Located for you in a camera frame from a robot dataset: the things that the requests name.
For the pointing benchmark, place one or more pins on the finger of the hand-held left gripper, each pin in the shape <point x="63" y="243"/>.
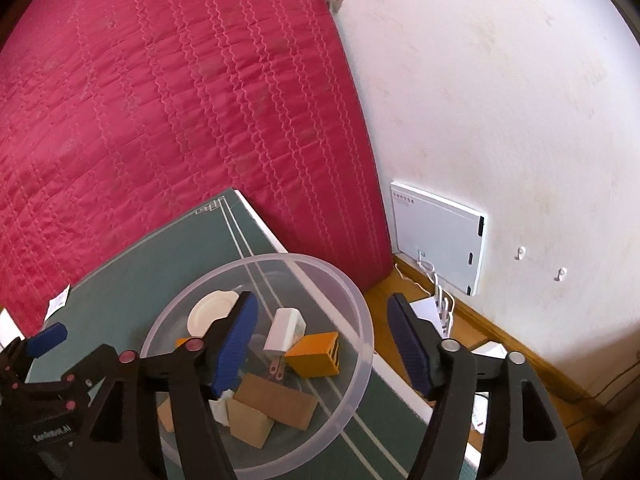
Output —
<point x="95" y="362"/>
<point x="47" y="338"/>

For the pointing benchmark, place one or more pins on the red quilted blanket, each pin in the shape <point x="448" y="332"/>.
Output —
<point x="175" y="110"/>

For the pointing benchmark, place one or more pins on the beige triangular prism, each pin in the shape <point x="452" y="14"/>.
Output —
<point x="250" y="422"/>

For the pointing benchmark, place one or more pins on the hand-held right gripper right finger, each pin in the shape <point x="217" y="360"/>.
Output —
<point x="410" y="345"/>

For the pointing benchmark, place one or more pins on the green table mat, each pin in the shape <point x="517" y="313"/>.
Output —
<point x="150" y="260"/>

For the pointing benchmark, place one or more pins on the white wall panel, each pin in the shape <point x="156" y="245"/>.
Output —
<point x="440" y="237"/>

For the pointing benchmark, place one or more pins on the white round disc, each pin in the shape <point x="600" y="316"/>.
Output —
<point x="210" y="312"/>

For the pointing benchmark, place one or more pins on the brown rectangular block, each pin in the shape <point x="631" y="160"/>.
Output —
<point x="280" y="400"/>

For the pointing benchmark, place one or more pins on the white triangular prism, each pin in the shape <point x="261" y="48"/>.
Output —
<point x="220" y="407"/>

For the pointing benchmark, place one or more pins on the small orange black triangle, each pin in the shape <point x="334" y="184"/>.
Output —
<point x="181" y="342"/>

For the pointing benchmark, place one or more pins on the white wall hook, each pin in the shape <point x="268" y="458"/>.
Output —
<point x="561" y="274"/>
<point x="521" y="253"/>

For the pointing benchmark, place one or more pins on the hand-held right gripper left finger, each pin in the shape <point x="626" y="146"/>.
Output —
<point x="235" y="345"/>

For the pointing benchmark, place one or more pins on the white board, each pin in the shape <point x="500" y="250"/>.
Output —
<point x="7" y="327"/>

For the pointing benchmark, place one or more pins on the orange slotted block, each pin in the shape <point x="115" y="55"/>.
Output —
<point x="310" y="357"/>

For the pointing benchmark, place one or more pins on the white cardboard box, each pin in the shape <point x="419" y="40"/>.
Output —
<point x="490" y="349"/>

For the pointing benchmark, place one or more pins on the white narrow block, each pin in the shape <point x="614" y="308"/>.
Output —
<point x="282" y="332"/>

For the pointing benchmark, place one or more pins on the clear plastic bowl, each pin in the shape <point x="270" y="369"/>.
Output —
<point x="320" y="300"/>

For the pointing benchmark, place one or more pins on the white router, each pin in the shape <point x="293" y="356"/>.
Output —
<point x="425" y="310"/>

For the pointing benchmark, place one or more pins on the small beige block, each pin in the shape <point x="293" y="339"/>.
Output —
<point x="165" y="415"/>

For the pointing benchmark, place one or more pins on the white paper slip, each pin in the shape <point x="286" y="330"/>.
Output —
<point x="57" y="302"/>

